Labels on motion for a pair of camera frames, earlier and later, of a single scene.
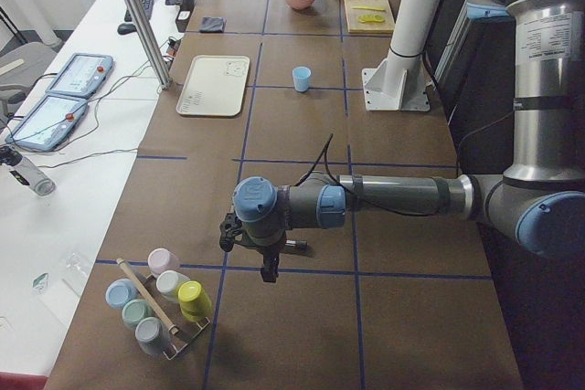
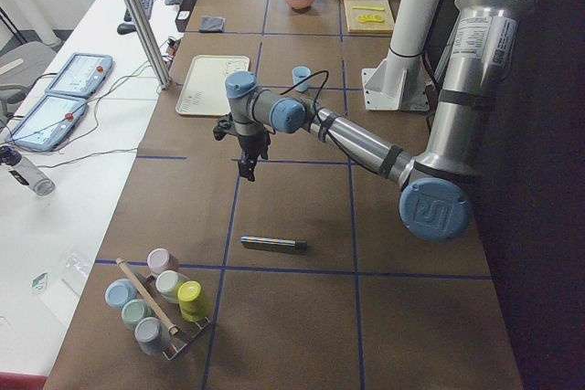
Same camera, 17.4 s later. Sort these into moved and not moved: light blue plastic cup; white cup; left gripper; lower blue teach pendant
Moved: left gripper
Not moved: light blue plastic cup; white cup; lower blue teach pendant
